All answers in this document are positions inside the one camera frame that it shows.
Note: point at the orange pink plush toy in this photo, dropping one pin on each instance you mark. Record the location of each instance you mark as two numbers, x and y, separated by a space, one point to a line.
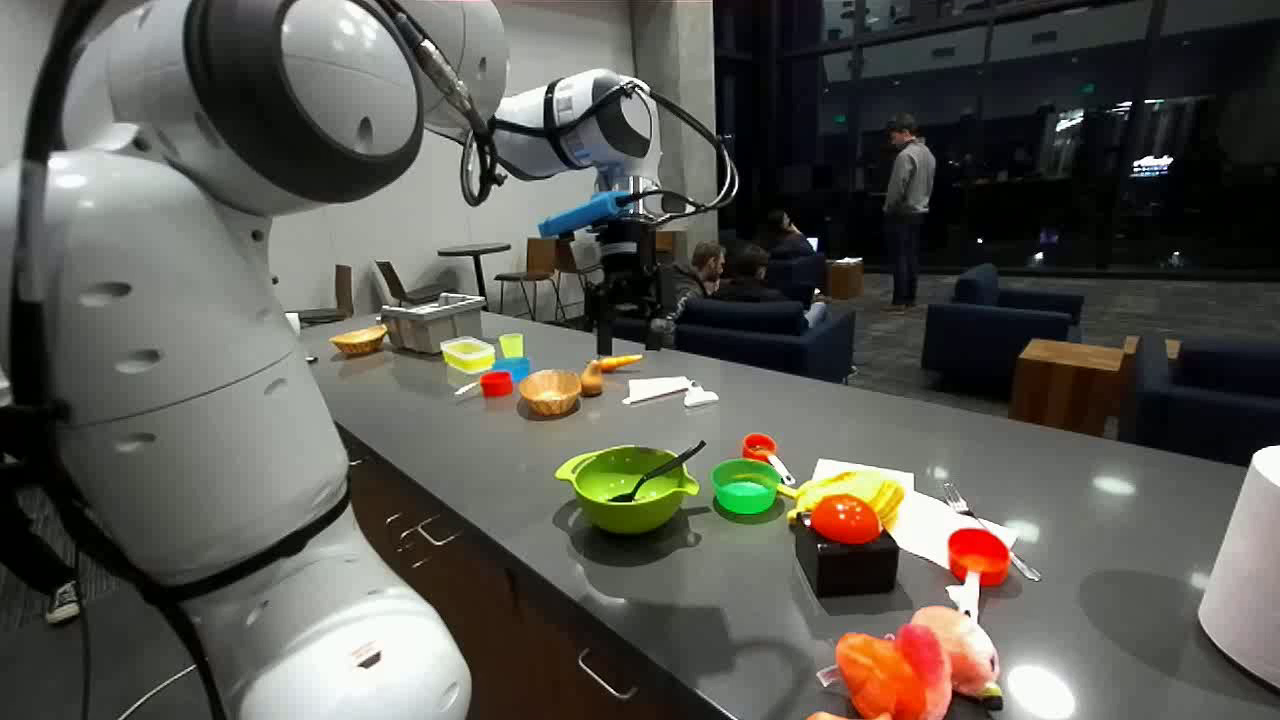
918 671

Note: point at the small red measuring spoon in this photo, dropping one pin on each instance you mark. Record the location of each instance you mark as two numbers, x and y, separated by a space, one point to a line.
763 446

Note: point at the small red cup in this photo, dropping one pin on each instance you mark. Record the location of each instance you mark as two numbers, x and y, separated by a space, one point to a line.
496 387

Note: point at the blue armchair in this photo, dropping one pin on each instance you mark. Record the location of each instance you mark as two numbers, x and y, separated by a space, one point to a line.
976 335

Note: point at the white paper napkins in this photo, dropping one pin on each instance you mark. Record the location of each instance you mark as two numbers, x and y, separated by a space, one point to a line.
671 387

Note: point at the yellow plastic container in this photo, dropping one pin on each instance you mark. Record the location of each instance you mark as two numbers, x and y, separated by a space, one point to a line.
469 354

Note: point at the blue sofa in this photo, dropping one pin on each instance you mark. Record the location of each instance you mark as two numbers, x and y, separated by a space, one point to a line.
771 335

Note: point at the wooden bowl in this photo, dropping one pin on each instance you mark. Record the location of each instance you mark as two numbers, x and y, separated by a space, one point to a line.
550 393

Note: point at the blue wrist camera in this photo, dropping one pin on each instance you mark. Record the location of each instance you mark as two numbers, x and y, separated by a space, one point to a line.
597 208

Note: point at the black spoon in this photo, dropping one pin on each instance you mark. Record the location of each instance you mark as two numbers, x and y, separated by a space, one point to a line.
680 456

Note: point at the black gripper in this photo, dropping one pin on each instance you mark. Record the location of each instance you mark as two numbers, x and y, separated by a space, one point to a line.
625 262

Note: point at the white paper sheet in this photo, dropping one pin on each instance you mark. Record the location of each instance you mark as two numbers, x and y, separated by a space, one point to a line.
921 526

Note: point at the orange ball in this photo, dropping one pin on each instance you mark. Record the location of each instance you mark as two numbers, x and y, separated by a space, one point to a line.
846 522

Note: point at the small green cup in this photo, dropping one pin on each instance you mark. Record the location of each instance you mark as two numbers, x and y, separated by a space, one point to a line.
743 490

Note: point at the standing person grey shirt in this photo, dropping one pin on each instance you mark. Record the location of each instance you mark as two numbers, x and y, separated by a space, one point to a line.
904 205

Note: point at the yellow knitted hat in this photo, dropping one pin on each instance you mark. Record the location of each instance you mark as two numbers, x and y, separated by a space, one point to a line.
879 490

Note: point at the black box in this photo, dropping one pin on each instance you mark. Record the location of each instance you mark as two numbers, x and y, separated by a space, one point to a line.
837 571

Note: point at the white cylinder container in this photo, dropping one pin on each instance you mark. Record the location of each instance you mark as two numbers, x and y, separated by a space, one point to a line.
1242 602

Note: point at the green bowl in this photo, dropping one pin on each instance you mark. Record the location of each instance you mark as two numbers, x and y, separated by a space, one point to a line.
600 473

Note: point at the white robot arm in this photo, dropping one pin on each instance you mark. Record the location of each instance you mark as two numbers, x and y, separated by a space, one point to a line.
157 383

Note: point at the metal tray container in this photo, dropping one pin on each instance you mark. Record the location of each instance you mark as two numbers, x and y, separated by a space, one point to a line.
425 325

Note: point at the red measuring cup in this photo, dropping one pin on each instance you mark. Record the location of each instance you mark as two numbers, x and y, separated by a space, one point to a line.
976 561

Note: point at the wooden side table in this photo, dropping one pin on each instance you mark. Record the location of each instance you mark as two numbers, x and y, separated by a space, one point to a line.
1070 387

